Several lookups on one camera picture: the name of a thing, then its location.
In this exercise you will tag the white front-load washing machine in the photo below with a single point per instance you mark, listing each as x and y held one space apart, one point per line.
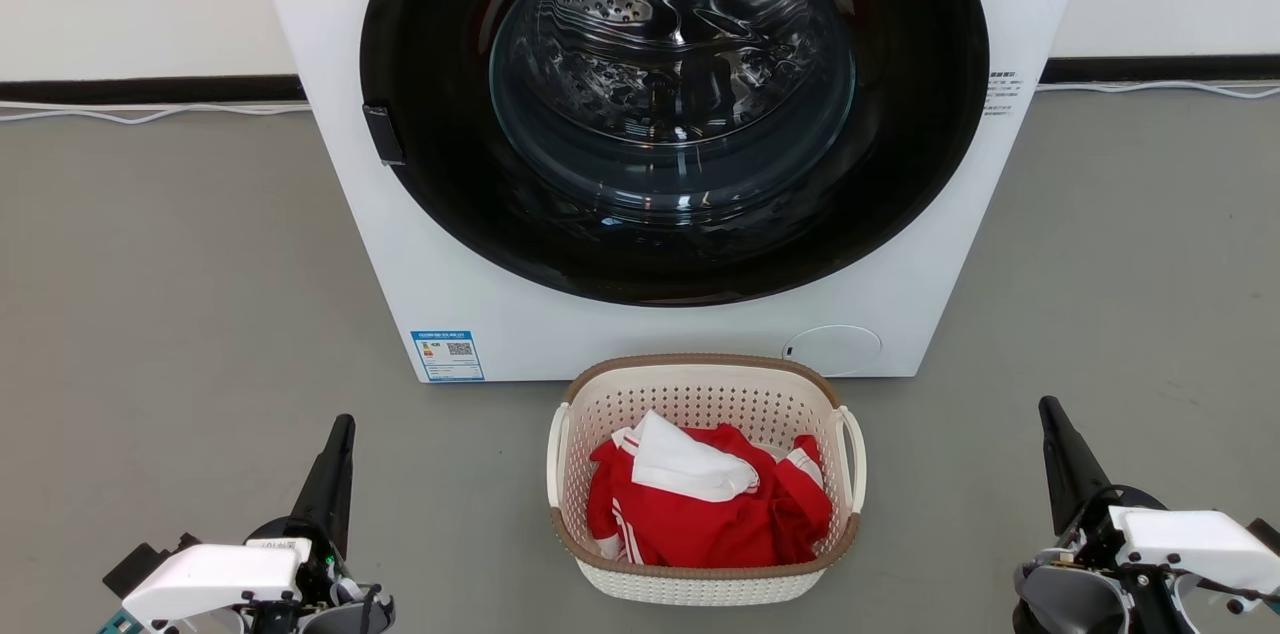
340 114

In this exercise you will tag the black door latch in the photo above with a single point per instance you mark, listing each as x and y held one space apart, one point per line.
383 135

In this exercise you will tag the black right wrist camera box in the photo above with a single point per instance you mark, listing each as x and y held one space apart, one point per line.
1268 536

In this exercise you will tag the round white filter cover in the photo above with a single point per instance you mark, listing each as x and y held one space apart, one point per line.
835 350

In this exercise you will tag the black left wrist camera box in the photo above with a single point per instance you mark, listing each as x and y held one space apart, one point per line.
145 562

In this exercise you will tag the black round washer door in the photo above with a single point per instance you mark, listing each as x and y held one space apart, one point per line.
430 164

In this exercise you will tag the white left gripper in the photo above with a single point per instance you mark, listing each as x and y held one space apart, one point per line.
215 574

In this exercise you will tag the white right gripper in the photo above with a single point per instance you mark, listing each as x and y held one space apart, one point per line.
1190 544

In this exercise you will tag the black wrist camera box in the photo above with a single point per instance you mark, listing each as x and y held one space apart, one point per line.
1268 536
145 562

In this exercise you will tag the cream perforated laundry basket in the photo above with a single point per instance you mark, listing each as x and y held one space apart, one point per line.
700 394

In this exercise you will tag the small printed text sticker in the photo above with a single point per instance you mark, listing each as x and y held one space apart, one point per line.
1002 94

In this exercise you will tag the blue energy label sticker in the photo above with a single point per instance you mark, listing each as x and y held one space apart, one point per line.
447 356

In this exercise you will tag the red garment with white stripes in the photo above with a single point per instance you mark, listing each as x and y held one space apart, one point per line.
700 529

